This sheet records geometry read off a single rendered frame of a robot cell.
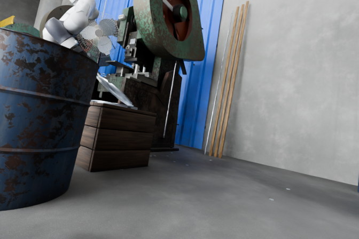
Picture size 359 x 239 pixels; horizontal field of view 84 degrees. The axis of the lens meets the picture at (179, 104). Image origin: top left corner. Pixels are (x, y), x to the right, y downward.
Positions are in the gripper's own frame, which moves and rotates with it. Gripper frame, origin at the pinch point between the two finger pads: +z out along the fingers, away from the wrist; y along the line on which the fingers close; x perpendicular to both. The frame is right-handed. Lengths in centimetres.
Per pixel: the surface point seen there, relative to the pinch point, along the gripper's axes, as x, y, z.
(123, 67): 60, 32, 9
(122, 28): 82, 64, -21
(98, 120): -24.8, -18.5, 15.9
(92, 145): -24.9, -29.0, 23.5
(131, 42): 71, 59, -5
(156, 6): 19, 75, -15
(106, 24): 145, 75, -41
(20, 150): -65, -39, 1
